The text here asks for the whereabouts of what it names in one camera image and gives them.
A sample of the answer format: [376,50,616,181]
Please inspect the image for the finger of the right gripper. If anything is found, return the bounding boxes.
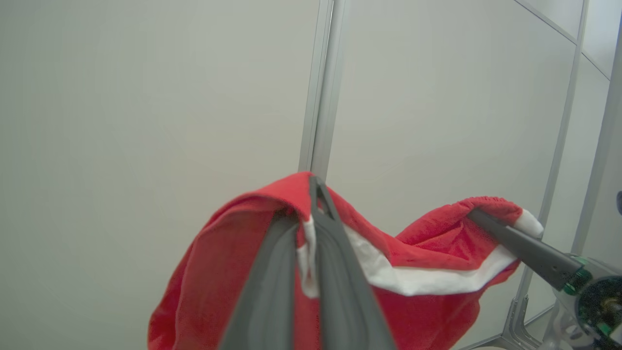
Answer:
[466,208,585,292]

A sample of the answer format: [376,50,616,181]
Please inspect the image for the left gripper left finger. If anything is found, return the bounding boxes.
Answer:
[219,211,299,350]

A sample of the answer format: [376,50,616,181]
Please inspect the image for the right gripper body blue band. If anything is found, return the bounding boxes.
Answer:
[554,255,622,350]

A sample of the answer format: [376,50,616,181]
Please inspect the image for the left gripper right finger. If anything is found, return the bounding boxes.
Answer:
[309,175,397,350]

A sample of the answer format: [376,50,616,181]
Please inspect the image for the red shorts white stripe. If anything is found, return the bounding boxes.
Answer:
[147,171,545,350]

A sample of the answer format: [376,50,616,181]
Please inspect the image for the thin grey partition post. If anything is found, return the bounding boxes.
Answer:
[457,0,591,350]

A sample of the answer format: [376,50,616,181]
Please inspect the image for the wide grey corner post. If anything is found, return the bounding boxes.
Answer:
[571,19,622,256]

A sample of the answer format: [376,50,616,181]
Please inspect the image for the grey partition frame post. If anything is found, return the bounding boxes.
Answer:
[297,0,346,180]

